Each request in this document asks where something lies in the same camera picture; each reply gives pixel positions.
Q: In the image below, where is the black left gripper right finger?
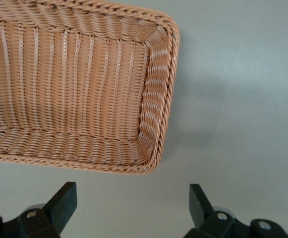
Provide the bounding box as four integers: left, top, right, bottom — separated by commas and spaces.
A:
183, 183, 288, 238

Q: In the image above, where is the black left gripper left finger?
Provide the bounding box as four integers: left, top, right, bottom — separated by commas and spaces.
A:
0, 182, 78, 238

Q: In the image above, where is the brown wicker basket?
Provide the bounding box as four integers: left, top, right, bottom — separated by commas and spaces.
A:
0, 0, 181, 177

